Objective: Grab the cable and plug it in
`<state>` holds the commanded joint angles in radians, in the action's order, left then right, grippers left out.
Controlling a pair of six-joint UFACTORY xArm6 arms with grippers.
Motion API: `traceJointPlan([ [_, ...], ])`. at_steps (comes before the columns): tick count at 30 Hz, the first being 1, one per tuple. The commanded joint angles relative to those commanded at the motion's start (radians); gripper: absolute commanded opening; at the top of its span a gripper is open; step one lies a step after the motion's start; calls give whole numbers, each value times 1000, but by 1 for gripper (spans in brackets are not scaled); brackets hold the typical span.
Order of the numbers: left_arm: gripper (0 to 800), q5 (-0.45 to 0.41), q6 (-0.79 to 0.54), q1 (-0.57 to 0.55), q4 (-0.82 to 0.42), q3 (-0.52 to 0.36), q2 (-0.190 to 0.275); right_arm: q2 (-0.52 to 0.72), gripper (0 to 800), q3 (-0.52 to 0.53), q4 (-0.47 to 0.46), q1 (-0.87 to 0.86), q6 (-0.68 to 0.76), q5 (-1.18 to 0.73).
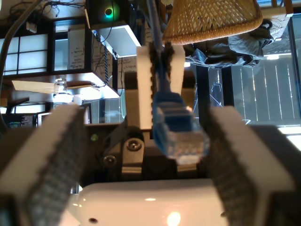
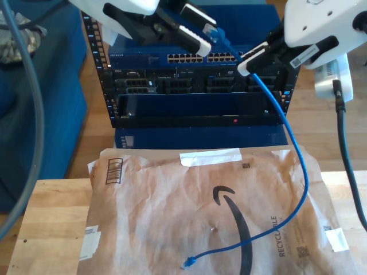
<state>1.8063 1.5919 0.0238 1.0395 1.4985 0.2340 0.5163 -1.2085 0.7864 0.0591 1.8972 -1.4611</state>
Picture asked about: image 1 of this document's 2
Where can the computer monitor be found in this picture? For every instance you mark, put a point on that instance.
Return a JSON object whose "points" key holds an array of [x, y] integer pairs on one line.
{"points": [[22, 120]]}

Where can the woven wicker basket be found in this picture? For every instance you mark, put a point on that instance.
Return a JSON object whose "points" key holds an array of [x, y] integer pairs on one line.
{"points": [[211, 21]]}

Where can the grey garment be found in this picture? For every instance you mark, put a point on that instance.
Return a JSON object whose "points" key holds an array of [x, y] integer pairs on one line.
{"points": [[235, 51]]}

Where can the clear glass jar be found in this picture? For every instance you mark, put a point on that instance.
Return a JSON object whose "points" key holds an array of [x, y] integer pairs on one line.
{"points": [[60, 86]]}

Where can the black device green light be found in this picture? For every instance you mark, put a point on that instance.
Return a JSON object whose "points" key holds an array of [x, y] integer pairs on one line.
{"points": [[108, 11]]}

